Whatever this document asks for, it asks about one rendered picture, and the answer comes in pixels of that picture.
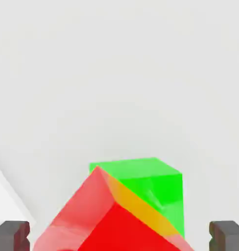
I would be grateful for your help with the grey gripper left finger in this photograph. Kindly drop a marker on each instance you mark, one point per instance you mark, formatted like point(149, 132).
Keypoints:
point(7, 235)

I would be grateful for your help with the small red cube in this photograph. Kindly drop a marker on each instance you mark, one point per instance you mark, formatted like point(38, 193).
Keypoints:
point(119, 225)

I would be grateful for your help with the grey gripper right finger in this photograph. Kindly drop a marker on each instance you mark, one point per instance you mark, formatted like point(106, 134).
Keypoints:
point(229, 236)

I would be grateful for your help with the small green cube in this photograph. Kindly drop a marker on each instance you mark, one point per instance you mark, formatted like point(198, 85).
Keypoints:
point(160, 182)

